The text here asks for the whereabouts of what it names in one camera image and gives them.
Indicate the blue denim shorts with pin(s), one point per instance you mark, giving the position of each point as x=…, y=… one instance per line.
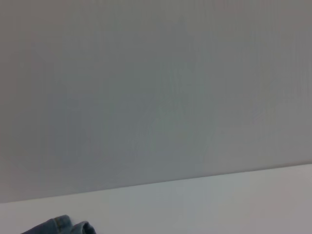
x=58, y=225

